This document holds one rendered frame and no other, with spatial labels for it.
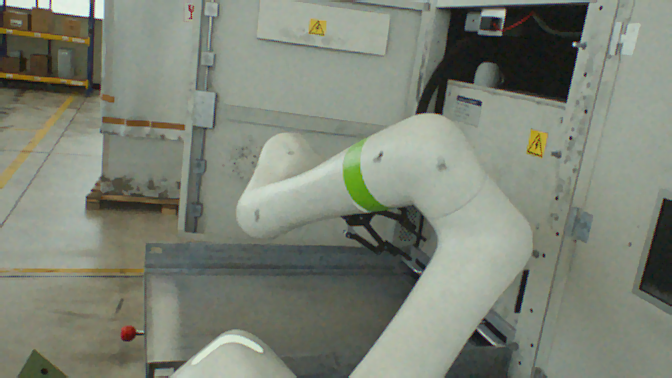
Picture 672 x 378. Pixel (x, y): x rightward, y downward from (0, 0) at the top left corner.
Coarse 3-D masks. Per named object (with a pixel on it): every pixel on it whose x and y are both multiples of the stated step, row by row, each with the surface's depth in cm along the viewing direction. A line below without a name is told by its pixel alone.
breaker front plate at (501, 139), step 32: (448, 96) 156; (480, 96) 141; (512, 96) 129; (480, 128) 140; (512, 128) 129; (544, 128) 119; (512, 160) 128; (544, 160) 118; (512, 192) 127; (544, 192) 118; (512, 288) 126; (512, 320) 125
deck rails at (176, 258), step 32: (160, 256) 148; (192, 256) 151; (224, 256) 153; (256, 256) 156; (288, 256) 159; (320, 256) 162; (352, 256) 165; (384, 256) 168; (352, 352) 107; (480, 352) 116
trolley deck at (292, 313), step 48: (144, 288) 137; (192, 288) 140; (240, 288) 144; (288, 288) 148; (336, 288) 152; (384, 288) 156; (144, 336) 119; (192, 336) 119; (288, 336) 124; (336, 336) 127
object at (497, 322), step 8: (416, 248) 167; (416, 256) 165; (424, 256) 161; (416, 264) 165; (424, 264) 161; (488, 312) 131; (488, 320) 131; (496, 320) 128; (504, 320) 127; (480, 328) 134; (488, 328) 131; (496, 328) 128; (504, 328) 126; (512, 328) 124; (496, 336) 128; (504, 336) 126
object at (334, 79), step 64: (256, 0) 161; (320, 0) 161; (384, 0) 158; (192, 64) 162; (256, 64) 165; (320, 64) 165; (384, 64) 165; (192, 128) 168; (256, 128) 169; (320, 128) 167; (384, 128) 167; (192, 192) 173
